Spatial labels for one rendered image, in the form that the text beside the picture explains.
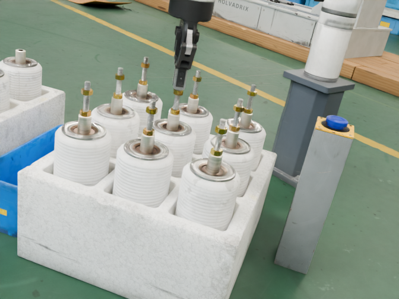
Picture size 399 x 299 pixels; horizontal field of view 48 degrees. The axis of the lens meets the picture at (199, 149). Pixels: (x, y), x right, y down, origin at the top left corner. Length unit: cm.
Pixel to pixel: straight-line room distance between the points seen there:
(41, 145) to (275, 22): 234
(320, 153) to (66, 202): 46
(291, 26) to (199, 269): 252
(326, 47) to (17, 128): 78
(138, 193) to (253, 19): 267
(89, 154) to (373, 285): 64
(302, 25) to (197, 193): 245
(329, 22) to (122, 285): 81
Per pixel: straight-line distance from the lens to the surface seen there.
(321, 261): 105
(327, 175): 88
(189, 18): 77
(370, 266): 110
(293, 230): 94
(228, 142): 82
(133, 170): 73
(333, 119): 86
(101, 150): 78
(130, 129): 88
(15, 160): 103
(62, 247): 84
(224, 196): 71
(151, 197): 76
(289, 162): 131
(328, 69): 125
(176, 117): 84
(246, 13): 336
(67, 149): 78
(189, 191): 71
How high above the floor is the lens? 58
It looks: 25 degrees down
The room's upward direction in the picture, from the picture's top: 11 degrees clockwise
